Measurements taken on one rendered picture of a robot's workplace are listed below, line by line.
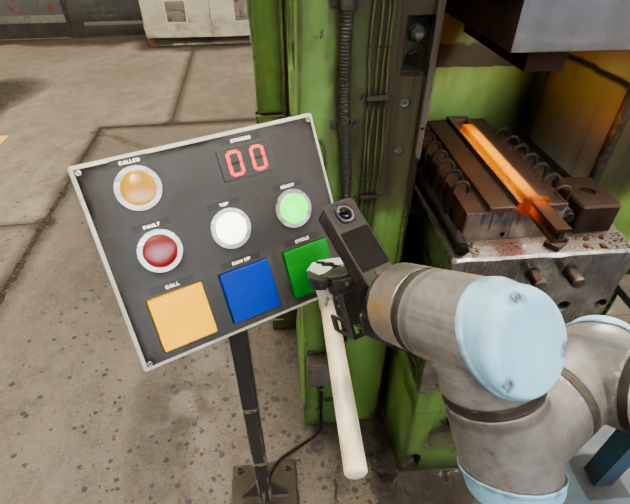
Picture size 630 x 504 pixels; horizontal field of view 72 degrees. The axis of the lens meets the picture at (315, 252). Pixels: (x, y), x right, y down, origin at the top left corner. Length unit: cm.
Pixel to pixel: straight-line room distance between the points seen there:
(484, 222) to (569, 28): 35
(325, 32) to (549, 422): 66
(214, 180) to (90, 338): 156
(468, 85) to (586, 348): 92
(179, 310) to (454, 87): 96
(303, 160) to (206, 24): 547
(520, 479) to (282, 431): 127
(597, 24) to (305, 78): 46
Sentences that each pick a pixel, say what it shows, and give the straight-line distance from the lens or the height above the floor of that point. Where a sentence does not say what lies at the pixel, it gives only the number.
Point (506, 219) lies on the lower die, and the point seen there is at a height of 96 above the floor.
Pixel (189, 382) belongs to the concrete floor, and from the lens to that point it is 182.
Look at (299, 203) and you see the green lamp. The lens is 66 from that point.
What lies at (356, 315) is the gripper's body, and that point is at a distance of 54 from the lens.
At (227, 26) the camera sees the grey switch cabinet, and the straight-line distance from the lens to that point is 609.
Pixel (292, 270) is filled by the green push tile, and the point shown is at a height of 102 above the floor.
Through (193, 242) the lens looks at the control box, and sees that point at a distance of 62.
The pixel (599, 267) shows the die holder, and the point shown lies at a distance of 105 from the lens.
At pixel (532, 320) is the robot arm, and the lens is 38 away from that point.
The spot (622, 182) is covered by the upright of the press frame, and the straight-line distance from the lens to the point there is 123.
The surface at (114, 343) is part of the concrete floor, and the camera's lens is 205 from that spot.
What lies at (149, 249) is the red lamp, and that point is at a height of 110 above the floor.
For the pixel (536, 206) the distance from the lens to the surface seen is 90.
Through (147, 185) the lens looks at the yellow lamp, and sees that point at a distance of 61.
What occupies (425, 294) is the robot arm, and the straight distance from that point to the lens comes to 40.
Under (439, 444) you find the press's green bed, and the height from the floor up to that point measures 15.
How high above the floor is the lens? 145
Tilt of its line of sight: 39 degrees down
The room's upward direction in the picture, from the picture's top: straight up
